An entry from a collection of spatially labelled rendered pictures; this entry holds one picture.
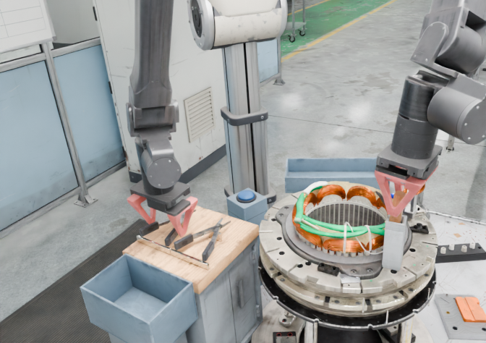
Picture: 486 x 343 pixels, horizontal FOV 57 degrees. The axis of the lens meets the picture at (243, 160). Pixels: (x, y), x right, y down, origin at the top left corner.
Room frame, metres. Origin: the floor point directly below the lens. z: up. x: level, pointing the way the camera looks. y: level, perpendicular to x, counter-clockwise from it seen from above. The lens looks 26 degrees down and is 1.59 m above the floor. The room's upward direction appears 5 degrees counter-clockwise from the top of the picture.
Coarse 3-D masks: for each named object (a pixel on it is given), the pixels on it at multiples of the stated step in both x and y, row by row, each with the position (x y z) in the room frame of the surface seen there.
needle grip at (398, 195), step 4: (396, 192) 0.57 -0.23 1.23; (400, 192) 0.57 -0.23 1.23; (404, 192) 0.57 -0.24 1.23; (396, 196) 0.57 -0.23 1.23; (400, 196) 0.56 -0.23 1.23; (404, 196) 0.56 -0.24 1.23; (396, 200) 0.56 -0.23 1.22; (400, 200) 0.56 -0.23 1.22; (396, 204) 0.57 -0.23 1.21; (392, 216) 0.57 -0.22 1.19; (400, 216) 0.56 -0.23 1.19; (392, 220) 0.57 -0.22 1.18; (396, 220) 0.56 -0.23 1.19; (400, 220) 0.57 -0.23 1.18
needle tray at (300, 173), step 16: (288, 160) 1.05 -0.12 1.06; (304, 160) 1.04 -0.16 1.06; (320, 160) 1.04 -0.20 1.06; (336, 160) 1.03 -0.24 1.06; (352, 160) 1.02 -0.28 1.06; (368, 160) 1.02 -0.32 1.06; (288, 176) 1.03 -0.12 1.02; (304, 176) 1.02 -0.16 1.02; (320, 176) 1.01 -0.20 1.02; (336, 176) 1.01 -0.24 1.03; (352, 176) 1.00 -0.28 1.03; (368, 176) 0.99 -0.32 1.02; (288, 192) 0.95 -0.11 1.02
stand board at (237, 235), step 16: (192, 224) 0.78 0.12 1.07; (208, 224) 0.77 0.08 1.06; (240, 224) 0.76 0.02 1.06; (256, 224) 0.76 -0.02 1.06; (160, 240) 0.73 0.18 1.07; (176, 240) 0.73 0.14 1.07; (208, 240) 0.72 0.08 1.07; (224, 240) 0.71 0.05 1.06; (240, 240) 0.71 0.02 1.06; (144, 256) 0.68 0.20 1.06; (160, 256) 0.68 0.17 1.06; (192, 256) 0.67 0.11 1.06; (224, 256) 0.66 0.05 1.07; (176, 272) 0.63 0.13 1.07; (192, 272) 0.63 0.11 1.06; (208, 272) 0.62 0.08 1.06
